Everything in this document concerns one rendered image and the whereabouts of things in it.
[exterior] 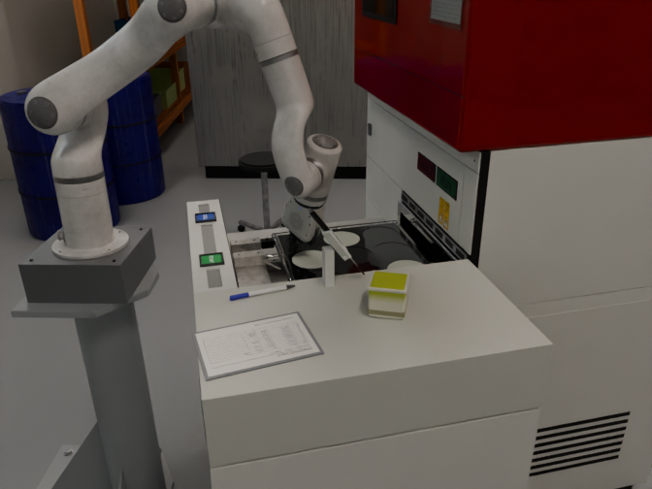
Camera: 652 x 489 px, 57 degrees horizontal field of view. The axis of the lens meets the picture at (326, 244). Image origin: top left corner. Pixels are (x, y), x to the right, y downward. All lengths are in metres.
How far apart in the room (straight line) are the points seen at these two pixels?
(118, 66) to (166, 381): 1.55
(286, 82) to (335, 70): 3.23
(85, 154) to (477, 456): 1.11
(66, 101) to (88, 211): 0.28
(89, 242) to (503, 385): 1.04
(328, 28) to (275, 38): 3.20
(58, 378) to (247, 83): 2.67
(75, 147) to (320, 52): 3.17
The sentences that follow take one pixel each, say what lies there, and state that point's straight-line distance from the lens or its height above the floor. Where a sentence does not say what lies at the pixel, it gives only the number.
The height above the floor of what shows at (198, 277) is 0.96.
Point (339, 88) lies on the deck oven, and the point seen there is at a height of 0.72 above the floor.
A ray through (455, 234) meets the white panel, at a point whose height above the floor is 0.99.
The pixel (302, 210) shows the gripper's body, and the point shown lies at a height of 1.04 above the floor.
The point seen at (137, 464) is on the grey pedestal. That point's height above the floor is 0.22.
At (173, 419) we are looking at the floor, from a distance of 2.47.
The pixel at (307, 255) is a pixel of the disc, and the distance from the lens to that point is 1.55.
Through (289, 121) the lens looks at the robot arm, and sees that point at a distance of 1.34.
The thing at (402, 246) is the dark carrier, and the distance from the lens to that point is 1.61.
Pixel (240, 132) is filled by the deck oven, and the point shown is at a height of 0.39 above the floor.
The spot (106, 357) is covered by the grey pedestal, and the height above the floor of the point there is 0.62.
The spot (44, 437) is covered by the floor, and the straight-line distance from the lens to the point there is 2.57.
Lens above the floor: 1.60
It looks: 26 degrees down
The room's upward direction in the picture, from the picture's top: 1 degrees counter-clockwise
